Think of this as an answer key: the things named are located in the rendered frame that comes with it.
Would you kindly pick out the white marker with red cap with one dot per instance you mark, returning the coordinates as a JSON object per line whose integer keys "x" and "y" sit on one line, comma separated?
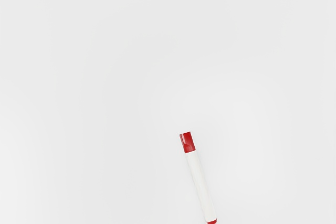
{"x": 198, "y": 179}

